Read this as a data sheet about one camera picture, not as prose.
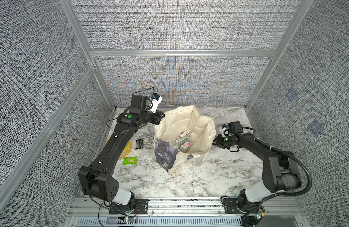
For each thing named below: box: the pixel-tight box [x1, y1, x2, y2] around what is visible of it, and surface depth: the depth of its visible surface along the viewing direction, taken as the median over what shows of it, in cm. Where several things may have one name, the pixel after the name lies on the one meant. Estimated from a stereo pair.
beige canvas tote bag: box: [153, 104, 217, 176], surface depth 81 cm
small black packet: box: [135, 138, 144, 150], surface depth 97 cm
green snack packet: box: [122, 156, 138, 166], surface depth 90 cm
